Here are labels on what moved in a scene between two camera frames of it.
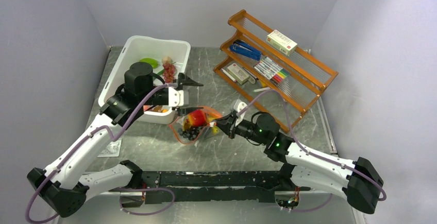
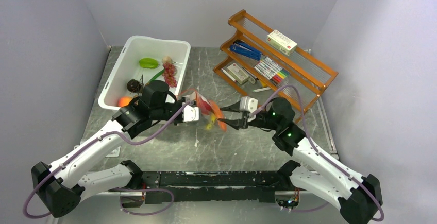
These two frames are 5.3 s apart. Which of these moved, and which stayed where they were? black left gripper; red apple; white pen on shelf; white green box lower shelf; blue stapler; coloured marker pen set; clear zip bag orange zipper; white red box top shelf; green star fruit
Moved: clear zip bag orange zipper; red apple; black left gripper
Stayed: white green box lower shelf; white pen on shelf; green star fruit; blue stapler; white red box top shelf; coloured marker pen set
